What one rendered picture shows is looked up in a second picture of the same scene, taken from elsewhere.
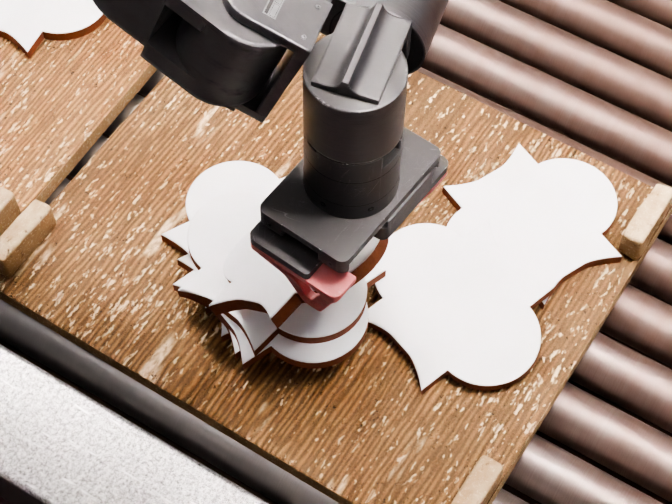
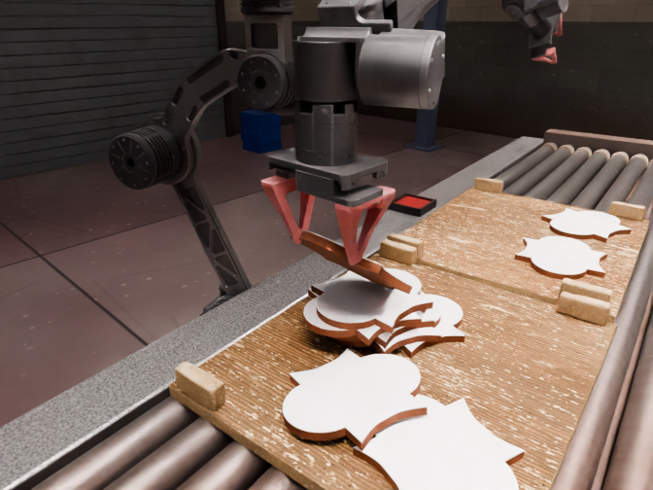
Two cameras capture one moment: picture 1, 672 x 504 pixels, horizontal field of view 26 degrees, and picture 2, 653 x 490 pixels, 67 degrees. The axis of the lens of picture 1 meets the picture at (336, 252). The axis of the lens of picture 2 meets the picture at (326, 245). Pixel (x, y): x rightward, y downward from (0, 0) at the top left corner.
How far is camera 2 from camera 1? 0.93 m
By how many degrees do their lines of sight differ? 72
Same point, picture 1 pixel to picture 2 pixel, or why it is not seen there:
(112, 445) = (292, 291)
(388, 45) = (341, 37)
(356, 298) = (341, 317)
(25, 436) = (303, 271)
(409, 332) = (332, 367)
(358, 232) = (286, 157)
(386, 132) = (297, 73)
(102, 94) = (499, 277)
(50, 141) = (463, 264)
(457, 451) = (243, 394)
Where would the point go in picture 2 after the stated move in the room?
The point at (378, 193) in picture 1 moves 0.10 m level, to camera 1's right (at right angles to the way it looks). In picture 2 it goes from (298, 139) to (279, 170)
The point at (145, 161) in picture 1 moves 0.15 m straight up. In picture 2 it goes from (457, 289) to (470, 186)
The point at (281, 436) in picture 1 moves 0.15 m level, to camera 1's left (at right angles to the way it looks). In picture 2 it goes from (276, 326) to (293, 269)
